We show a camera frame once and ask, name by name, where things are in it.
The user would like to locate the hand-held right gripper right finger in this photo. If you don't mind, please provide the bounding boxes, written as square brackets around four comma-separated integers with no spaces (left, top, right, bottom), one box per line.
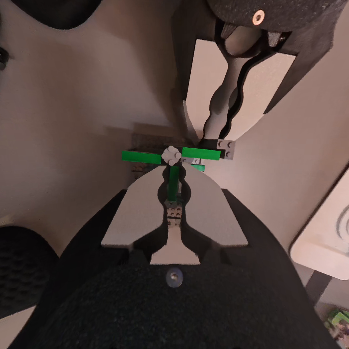
[181,162,249,248]

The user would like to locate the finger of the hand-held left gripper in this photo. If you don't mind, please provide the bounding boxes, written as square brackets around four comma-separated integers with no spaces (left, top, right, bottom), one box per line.
[219,50,297,142]
[182,39,230,143]

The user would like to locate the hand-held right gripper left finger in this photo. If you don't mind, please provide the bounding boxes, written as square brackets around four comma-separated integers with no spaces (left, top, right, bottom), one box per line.
[101,165,168,250]

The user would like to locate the green topped toy brick door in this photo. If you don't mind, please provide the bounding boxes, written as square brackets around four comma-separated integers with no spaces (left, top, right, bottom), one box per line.
[121,145,221,203]

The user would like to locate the grey toy brick model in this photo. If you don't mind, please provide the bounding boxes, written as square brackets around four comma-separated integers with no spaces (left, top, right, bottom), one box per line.
[131,123,237,229]

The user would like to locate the grey desk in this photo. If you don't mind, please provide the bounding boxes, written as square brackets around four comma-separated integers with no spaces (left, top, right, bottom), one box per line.
[0,0,349,336]

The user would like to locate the green printed cardboard box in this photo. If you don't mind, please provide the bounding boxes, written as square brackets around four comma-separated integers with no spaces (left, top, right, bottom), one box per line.
[315,302,349,349]

